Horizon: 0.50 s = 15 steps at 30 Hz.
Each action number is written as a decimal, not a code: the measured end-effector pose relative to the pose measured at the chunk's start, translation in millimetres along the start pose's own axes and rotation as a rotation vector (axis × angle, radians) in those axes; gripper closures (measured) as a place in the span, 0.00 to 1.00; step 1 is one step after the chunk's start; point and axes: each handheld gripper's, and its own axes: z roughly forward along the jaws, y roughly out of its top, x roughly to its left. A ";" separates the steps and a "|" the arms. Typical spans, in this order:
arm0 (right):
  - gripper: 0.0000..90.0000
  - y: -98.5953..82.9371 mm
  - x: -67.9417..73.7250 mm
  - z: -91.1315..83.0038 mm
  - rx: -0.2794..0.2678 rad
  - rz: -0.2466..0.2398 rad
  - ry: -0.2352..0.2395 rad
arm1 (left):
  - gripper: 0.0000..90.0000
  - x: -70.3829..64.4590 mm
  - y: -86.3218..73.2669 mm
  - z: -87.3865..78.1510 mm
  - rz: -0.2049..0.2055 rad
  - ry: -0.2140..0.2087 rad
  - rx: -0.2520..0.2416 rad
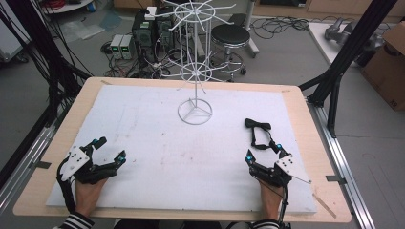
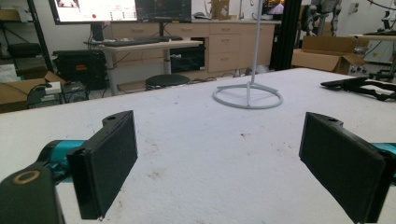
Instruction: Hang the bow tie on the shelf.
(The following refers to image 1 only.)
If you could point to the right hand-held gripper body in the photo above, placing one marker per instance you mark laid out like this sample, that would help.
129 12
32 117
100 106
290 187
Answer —
280 170

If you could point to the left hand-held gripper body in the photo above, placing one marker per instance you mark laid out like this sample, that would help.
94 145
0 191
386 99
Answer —
78 162

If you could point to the black bow tie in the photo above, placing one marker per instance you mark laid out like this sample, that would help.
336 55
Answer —
258 124

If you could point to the person's right hand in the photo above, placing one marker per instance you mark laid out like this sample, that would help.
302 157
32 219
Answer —
270 200

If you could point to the person's left hand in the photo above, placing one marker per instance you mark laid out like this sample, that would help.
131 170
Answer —
89 195

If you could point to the dark tape piece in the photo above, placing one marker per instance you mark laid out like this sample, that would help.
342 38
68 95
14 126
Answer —
43 164
336 179

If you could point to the thin wooden stick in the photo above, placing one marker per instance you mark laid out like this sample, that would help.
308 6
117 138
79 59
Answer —
324 206

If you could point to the white foam mat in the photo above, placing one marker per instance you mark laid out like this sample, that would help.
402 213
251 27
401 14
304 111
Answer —
178 152

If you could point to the grey bench power supply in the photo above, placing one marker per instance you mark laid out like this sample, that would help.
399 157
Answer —
128 47
116 47

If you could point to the black computer tower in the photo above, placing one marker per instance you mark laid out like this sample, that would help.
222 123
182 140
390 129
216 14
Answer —
144 33

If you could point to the black round stool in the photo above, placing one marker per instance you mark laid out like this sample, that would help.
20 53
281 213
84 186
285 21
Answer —
230 36

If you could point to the brown cardboard box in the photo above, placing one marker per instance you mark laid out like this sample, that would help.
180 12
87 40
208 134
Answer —
387 70

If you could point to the grey machine on platform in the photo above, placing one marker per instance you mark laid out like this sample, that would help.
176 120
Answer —
347 31

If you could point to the white power strip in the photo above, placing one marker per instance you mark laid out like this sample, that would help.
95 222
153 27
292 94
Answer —
151 13

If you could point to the aluminium rail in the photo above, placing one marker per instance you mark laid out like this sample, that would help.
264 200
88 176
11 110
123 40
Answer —
28 159
344 165

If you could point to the black metal frame stand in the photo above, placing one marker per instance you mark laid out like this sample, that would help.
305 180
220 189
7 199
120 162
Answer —
350 54
47 51

